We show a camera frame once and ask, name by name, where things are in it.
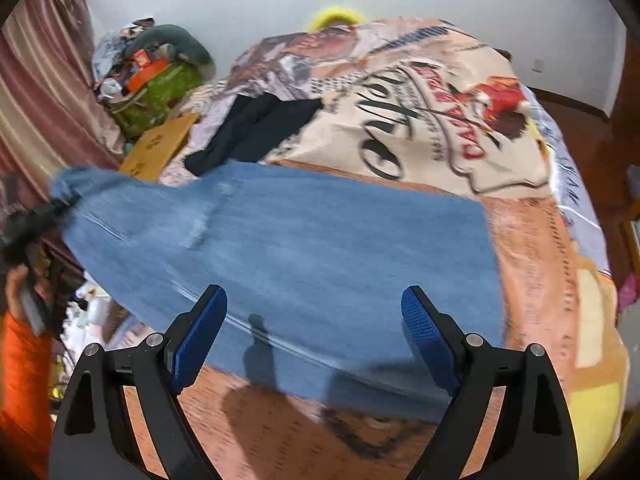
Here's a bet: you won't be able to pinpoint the pink item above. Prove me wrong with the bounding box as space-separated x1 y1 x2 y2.
619 274 640 312

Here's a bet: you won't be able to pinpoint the yellow cardboard box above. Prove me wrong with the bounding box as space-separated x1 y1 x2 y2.
119 112 201 183

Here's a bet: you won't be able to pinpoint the yellow foam tube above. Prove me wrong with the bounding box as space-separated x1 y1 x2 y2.
306 5 368 31

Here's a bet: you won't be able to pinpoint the orange box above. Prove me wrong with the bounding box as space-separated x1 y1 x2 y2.
127 57 169 88

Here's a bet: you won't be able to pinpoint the striped pink curtain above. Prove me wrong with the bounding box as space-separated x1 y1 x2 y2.
0 0 126 196

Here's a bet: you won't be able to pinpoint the green storage bag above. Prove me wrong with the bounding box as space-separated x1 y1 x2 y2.
111 60 203 138

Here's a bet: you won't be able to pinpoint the black folded garment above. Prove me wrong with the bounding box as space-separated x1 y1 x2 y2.
185 92 323 177

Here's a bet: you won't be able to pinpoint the grey plush toy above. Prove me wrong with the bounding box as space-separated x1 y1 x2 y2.
125 24 217 73

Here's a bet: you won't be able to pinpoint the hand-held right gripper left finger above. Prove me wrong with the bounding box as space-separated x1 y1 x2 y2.
48 284 229 480

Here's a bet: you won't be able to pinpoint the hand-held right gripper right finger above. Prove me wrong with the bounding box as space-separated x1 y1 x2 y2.
401 285 580 480

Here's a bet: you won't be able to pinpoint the person's left hand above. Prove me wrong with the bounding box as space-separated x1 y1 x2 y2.
5 262 53 333

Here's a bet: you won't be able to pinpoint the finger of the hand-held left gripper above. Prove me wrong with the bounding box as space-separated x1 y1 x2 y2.
45 192 83 222

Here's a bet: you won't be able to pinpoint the blue denim pants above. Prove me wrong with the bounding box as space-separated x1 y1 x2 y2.
50 160 503 423

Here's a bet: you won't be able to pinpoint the printed blanket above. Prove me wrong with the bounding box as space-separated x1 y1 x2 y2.
160 17 631 480

